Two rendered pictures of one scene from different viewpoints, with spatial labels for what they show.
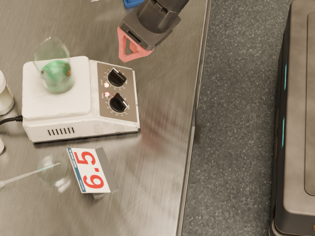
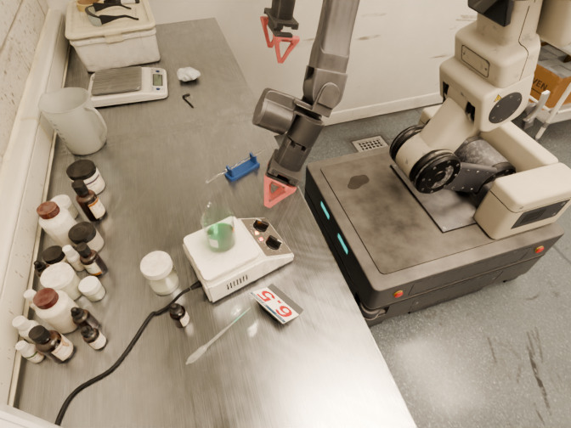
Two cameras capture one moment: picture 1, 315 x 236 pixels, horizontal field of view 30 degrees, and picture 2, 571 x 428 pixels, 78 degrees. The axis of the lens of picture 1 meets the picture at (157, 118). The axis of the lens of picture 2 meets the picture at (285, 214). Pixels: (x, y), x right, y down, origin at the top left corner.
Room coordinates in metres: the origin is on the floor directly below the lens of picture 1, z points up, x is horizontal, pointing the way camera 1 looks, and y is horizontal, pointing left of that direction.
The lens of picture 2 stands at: (0.17, 0.27, 1.42)
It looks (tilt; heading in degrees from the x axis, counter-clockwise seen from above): 49 degrees down; 329
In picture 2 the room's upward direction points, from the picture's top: straight up
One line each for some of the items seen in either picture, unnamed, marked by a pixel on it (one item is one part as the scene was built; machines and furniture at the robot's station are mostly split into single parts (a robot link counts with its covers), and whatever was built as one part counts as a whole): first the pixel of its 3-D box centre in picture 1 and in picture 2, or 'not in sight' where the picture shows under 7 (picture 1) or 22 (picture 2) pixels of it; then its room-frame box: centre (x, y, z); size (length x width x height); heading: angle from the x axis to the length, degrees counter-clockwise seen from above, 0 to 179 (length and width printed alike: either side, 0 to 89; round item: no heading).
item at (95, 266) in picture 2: not in sight; (90, 259); (0.73, 0.41, 0.79); 0.04 x 0.04 x 0.09
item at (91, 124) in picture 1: (75, 99); (234, 253); (0.59, 0.15, 0.79); 0.22 x 0.13 x 0.08; 91
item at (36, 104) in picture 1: (56, 87); (221, 246); (0.59, 0.17, 0.83); 0.12 x 0.12 x 0.01; 1
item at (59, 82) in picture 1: (55, 68); (219, 229); (0.60, 0.16, 0.88); 0.07 x 0.06 x 0.08; 174
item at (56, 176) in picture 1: (53, 171); (244, 318); (0.47, 0.19, 0.76); 0.06 x 0.06 x 0.02
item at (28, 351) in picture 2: not in sight; (30, 351); (0.60, 0.55, 0.78); 0.02 x 0.02 x 0.06
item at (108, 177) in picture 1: (92, 168); (277, 301); (0.46, 0.12, 0.77); 0.09 x 0.06 x 0.04; 16
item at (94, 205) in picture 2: not in sight; (87, 199); (0.90, 0.38, 0.80); 0.04 x 0.04 x 0.11
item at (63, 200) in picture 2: not in sight; (64, 208); (0.93, 0.44, 0.78); 0.05 x 0.05 x 0.05
